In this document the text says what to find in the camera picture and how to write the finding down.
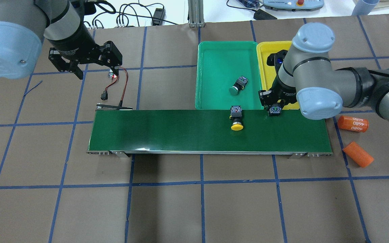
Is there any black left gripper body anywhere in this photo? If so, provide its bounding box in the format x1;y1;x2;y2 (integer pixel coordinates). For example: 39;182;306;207
48;30;104;71

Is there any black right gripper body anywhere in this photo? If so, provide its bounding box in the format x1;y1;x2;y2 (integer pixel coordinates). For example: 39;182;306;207
266;50;297;107

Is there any green push button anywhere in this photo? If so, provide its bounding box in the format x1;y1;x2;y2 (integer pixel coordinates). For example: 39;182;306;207
268;104;282;117
228;76;249;96

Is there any yellow push button bottom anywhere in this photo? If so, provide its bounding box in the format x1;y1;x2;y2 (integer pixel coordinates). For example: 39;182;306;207
229;106;244;131

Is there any orange cylinder with 4680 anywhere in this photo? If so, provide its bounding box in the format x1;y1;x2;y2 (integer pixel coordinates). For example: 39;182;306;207
337;115;369;132

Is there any plain orange cylinder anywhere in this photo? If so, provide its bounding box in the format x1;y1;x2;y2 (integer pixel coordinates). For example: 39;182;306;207
342;141;374;168

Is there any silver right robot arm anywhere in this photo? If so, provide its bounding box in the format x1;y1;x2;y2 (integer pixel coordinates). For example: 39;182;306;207
258;23;389;122

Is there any small motor controller board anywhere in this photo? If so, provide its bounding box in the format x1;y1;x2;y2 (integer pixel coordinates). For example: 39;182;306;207
108;69;118;79

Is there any yellow plastic tray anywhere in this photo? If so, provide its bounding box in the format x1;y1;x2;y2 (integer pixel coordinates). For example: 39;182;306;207
256;41;300;110

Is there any green plastic tray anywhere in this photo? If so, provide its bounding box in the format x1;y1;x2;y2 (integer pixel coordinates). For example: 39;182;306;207
195;41;263;110

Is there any black power adapter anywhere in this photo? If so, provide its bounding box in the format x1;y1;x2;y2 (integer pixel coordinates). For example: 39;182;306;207
152;8;165;26

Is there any green conveyor belt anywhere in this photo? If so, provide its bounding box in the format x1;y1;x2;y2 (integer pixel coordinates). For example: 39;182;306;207
87;110;333;157

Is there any small blue teach pendant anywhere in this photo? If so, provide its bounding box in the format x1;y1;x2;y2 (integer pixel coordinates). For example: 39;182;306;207
259;0;325;12

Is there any blue checkered umbrella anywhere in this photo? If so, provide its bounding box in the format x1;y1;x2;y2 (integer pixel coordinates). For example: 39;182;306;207
238;0;261;8

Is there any light blue cup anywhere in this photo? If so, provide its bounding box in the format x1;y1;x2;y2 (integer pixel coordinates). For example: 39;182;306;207
351;0;380;16

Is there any red black power cable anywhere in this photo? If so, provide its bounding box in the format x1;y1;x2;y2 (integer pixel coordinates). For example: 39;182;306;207
101;66;129;108

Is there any aluminium frame post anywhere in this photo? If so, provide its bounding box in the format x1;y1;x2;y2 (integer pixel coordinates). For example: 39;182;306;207
188;0;205;28

